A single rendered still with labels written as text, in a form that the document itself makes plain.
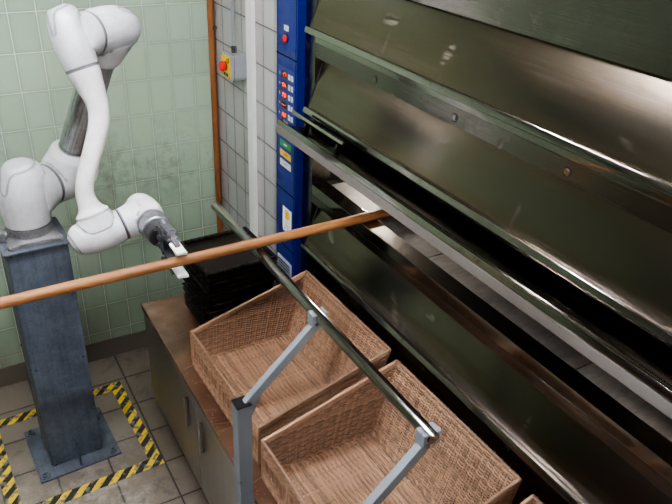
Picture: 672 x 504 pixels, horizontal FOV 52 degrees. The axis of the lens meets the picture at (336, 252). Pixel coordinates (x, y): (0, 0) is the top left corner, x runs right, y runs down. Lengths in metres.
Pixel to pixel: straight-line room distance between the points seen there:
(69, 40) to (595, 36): 1.42
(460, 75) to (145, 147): 1.81
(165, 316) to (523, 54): 1.80
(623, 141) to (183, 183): 2.30
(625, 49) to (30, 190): 1.86
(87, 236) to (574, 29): 1.47
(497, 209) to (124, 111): 1.89
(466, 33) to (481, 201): 0.40
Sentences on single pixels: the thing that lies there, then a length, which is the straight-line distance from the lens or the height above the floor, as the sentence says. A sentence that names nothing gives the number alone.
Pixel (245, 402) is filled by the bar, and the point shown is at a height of 0.95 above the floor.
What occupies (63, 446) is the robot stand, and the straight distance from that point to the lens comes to 3.10.
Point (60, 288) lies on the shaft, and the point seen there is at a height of 1.20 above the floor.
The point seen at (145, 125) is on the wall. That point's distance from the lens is 3.17.
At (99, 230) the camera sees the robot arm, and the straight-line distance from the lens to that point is 2.21.
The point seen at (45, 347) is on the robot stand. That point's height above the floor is 0.59.
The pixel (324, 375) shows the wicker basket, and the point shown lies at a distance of 2.52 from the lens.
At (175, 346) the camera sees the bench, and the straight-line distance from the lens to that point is 2.69.
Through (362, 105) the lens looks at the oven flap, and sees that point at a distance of 2.14.
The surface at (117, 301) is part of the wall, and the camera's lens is 3.50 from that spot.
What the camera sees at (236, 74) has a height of 1.44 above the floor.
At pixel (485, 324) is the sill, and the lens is 1.84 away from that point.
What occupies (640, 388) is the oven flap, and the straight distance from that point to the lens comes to 1.35.
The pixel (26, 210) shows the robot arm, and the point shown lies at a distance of 2.53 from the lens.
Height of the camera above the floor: 2.20
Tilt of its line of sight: 30 degrees down
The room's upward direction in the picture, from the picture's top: 3 degrees clockwise
